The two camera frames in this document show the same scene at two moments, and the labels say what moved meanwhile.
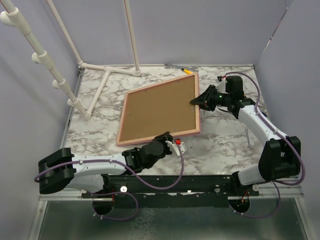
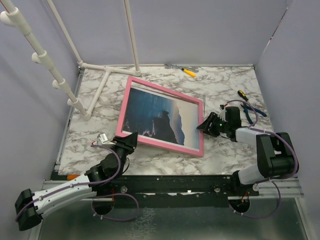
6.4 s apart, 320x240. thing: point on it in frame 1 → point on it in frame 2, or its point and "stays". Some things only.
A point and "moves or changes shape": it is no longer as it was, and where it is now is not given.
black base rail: x=171 y=191 stays
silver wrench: x=194 y=69 stays
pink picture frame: x=172 y=106 moves or changes shape
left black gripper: x=162 y=140 → x=128 y=143
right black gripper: x=204 y=100 → x=205 y=126
